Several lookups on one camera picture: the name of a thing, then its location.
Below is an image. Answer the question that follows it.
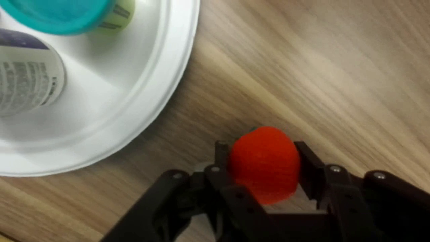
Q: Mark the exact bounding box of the teal lid small jar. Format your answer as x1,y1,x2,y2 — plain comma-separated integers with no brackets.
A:
0,0,137,35

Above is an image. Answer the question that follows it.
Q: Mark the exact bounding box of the red strawberry plushy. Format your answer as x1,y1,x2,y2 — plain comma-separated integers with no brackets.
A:
227,127,301,205

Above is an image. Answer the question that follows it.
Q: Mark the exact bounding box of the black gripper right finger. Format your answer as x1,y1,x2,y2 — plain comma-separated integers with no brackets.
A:
294,142,381,242

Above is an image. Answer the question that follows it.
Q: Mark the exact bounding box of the white paper plate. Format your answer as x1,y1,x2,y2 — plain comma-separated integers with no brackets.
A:
0,0,200,178

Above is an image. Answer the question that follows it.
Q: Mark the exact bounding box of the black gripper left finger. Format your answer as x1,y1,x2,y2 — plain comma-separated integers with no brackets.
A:
201,143,287,242

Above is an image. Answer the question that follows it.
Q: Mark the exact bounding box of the white pill bottle purple label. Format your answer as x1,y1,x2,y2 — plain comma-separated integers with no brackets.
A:
0,29,67,117

